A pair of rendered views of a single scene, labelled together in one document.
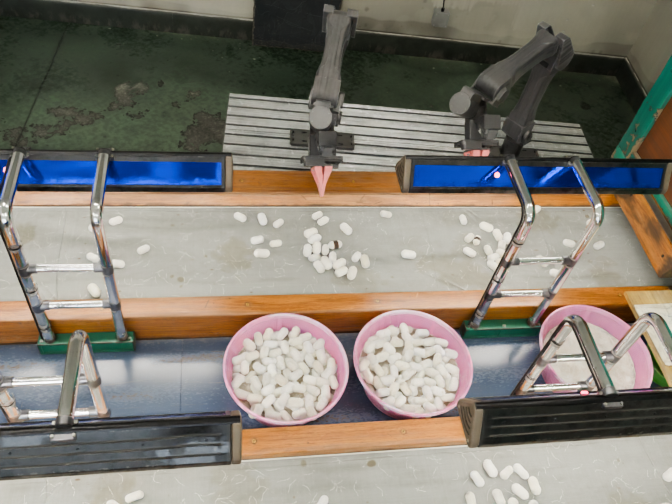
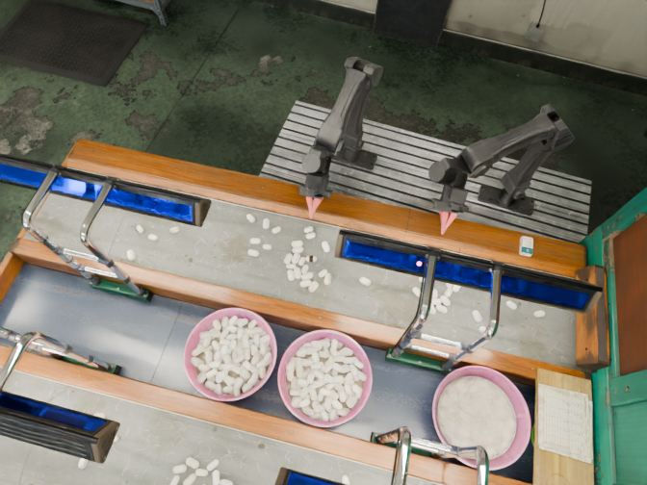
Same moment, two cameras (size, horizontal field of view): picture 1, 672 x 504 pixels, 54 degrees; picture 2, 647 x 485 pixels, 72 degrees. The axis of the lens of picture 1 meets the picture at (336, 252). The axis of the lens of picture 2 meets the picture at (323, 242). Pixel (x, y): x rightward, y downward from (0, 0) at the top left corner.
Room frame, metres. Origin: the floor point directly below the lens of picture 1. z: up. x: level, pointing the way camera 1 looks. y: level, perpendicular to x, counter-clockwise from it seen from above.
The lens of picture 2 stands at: (0.59, -0.30, 2.05)
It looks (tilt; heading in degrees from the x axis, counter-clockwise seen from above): 64 degrees down; 28
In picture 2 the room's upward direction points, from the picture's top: 2 degrees clockwise
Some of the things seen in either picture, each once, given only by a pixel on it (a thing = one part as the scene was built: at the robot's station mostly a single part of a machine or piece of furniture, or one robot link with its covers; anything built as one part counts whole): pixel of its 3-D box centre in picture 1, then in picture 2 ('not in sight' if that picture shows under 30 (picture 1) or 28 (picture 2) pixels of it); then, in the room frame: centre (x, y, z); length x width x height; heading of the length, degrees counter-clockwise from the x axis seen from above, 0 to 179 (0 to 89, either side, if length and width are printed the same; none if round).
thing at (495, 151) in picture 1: (512, 146); (509, 194); (1.68, -0.48, 0.71); 0.20 x 0.07 x 0.08; 100
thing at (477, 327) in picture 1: (519, 250); (438, 318); (1.05, -0.41, 0.90); 0.20 x 0.19 x 0.45; 106
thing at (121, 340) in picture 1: (76, 256); (105, 240); (0.79, 0.52, 0.90); 0.20 x 0.19 x 0.45; 106
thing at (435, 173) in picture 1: (538, 170); (462, 266); (1.13, -0.40, 1.08); 0.62 x 0.08 x 0.07; 106
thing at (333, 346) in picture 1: (285, 375); (233, 355); (0.71, 0.06, 0.72); 0.27 x 0.27 x 0.10
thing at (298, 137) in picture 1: (323, 130); (350, 149); (1.57, 0.11, 0.71); 0.20 x 0.07 x 0.08; 100
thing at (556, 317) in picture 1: (587, 362); (476, 417); (0.91, -0.64, 0.72); 0.27 x 0.27 x 0.10
